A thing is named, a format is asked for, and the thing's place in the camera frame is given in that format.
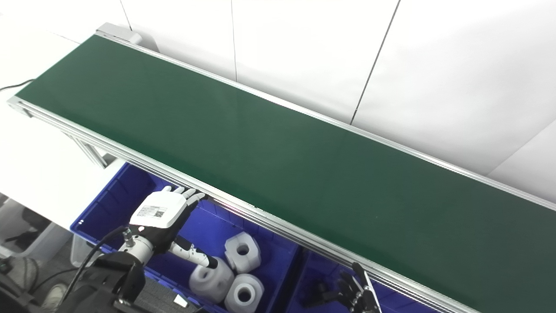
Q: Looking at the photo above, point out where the white round plastic part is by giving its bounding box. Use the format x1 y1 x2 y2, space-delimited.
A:
224 274 265 313
189 257 235 303

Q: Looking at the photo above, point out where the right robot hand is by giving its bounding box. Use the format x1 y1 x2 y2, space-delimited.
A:
337 262 383 313

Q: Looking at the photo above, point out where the black plastic part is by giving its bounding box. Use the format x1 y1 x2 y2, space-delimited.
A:
303 283 344 307

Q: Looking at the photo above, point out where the blue plastic bin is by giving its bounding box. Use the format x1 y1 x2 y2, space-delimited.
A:
70 162 300 313
285 250 435 313

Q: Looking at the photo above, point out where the black floor cable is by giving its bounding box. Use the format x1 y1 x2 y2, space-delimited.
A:
0 79 35 93

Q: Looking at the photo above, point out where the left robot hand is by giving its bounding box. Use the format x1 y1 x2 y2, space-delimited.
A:
129 186 218 269

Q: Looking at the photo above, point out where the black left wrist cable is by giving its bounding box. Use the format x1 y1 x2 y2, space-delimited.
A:
61 225 135 305

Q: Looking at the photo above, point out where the grey ribbed robot panel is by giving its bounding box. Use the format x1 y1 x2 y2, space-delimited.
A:
132 278 205 313

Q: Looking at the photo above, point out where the white hexagonal plastic part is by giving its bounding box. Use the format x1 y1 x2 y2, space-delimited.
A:
224 232 262 274

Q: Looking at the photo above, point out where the aluminium conveyor leg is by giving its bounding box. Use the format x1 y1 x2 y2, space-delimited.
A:
65 134 108 169

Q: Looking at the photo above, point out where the grey conveyor motor housing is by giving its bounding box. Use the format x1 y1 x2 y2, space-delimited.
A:
96 23 142 45

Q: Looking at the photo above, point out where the green conveyor belt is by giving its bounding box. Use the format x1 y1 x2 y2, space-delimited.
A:
7 30 556 313
15 35 556 313

